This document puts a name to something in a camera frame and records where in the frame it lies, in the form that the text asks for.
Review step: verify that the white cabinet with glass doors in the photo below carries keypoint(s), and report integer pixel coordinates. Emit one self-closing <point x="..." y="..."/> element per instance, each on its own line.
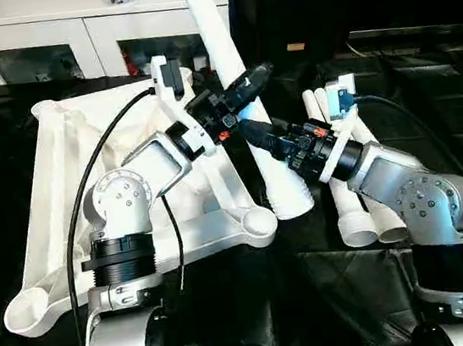
<point x="68" y="36"/>

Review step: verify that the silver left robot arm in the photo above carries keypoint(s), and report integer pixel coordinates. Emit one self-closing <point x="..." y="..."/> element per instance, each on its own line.
<point x="121" y="213"/>

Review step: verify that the white plastic table top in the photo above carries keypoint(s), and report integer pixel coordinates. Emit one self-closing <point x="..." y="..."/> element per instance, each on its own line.
<point x="48" y="205"/>

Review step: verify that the black plastic mat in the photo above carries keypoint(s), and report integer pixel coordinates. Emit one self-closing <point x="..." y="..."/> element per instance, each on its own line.
<point x="316" y="298"/>

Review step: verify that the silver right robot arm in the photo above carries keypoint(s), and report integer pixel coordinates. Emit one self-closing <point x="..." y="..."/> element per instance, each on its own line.
<point x="431" y="198"/>

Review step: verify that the small tan label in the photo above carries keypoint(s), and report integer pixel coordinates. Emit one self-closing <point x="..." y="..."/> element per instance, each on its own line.
<point x="296" y="46"/>

